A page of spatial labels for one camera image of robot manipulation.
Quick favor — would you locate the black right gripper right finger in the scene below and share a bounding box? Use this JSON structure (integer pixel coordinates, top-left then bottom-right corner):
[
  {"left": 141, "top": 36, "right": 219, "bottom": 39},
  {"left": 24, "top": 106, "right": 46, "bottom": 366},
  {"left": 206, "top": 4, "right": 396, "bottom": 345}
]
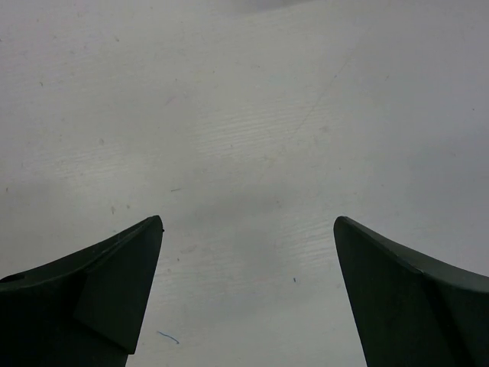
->
[{"left": 333, "top": 216, "right": 488, "bottom": 366}]

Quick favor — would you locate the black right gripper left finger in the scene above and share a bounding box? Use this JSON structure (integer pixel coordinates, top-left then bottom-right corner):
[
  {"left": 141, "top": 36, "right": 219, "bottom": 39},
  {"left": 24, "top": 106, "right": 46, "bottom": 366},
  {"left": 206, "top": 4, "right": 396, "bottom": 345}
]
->
[{"left": 1, "top": 216, "right": 162, "bottom": 366}]

